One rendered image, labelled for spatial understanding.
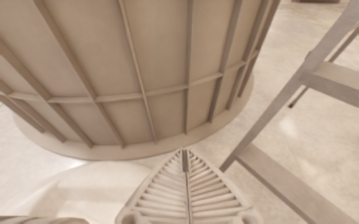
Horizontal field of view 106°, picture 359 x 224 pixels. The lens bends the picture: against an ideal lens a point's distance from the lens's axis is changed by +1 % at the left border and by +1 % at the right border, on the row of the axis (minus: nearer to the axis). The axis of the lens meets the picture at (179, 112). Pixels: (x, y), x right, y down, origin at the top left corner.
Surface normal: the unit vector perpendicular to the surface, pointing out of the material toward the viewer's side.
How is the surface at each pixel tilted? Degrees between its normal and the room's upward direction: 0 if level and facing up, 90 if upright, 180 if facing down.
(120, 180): 1
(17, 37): 90
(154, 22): 90
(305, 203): 0
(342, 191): 0
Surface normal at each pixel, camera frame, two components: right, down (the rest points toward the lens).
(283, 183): 0.00, -0.69
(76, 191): 0.00, 0.44
